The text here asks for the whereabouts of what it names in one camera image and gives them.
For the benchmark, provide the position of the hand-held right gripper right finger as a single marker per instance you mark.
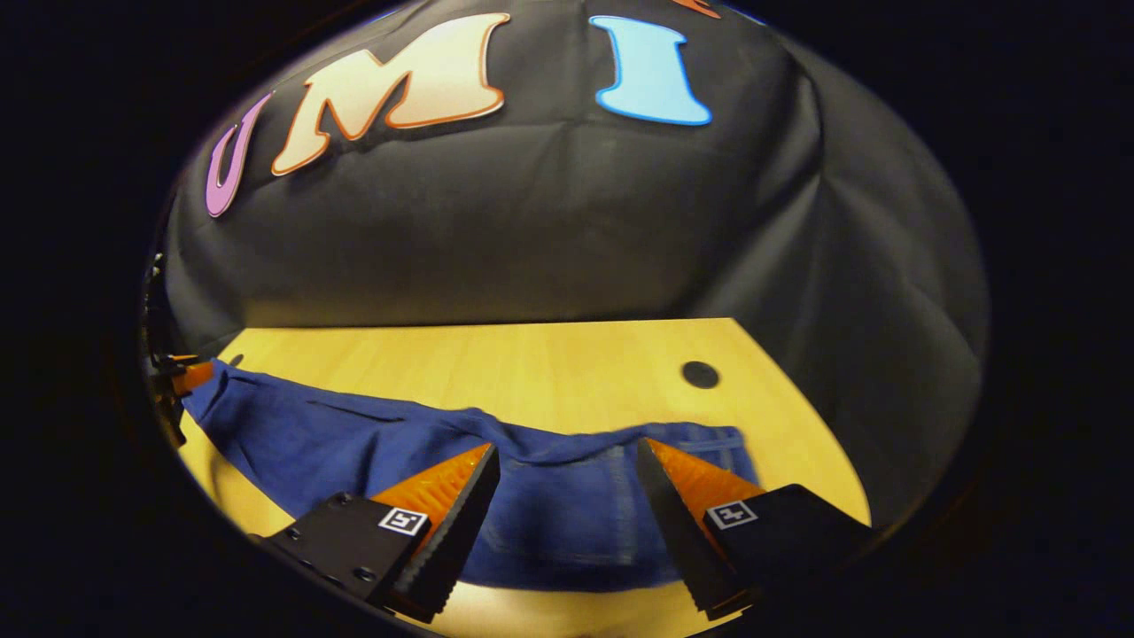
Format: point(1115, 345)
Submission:
point(682, 532)

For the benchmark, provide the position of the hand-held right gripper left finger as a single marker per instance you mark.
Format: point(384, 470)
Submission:
point(447, 536)

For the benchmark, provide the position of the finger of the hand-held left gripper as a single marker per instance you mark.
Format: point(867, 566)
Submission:
point(195, 377)

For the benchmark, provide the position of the blue denim jeans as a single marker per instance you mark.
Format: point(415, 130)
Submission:
point(567, 523)

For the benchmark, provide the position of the black backdrop cloth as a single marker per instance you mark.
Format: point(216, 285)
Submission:
point(532, 230)

